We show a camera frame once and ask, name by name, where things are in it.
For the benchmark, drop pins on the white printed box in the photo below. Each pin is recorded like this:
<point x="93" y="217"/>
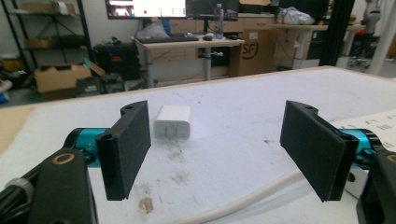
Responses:
<point x="370" y="137"/>

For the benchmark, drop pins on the grey plastic bag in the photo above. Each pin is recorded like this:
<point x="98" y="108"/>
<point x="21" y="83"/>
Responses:
<point x="152" y="31"/>

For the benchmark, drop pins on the black metal post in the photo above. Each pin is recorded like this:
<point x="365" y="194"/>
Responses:
<point x="337" y="31"/>

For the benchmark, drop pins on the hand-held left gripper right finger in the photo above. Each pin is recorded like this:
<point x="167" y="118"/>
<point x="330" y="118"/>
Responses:
<point x="314" y="146"/>

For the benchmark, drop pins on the white plastic bag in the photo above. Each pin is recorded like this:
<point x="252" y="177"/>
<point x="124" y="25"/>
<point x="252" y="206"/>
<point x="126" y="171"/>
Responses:
<point x="294" y="16"/>

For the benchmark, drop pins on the computer monitor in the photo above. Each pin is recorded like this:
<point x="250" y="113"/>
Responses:
<point x="146" y="8"/>

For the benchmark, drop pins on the white charger plug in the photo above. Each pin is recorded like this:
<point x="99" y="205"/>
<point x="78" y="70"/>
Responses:
<point x="172" y="122"/>

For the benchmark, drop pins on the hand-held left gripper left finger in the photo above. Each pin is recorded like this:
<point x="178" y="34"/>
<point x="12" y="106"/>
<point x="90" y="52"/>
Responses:
<point x="124" y="149"/>

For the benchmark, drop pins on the open cardboard box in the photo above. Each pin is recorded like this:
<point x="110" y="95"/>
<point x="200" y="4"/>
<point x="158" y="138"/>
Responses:
<point x="62" y="79"/>

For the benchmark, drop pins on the black metal shelf rack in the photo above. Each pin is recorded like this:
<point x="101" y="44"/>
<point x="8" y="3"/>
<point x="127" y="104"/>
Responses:
<point x="46" y="34"/>

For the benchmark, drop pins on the black equipment case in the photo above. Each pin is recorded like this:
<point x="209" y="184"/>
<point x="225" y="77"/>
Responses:
<point x="116" y="60"/>

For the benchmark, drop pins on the black keyboard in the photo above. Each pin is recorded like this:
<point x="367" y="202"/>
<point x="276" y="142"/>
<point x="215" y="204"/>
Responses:
<point x="170" y="38"/>

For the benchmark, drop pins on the clear water bottle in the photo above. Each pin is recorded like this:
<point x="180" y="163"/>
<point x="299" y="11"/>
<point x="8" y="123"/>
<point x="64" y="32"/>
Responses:
<point x="219" y="21"/>

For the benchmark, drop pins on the wooden desk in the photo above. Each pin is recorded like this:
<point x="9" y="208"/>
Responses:
<point x="186" y="53"/>

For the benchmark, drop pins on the large brown cardboard box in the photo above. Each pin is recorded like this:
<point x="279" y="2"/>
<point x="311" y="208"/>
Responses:
<point x="253" y="51"/>

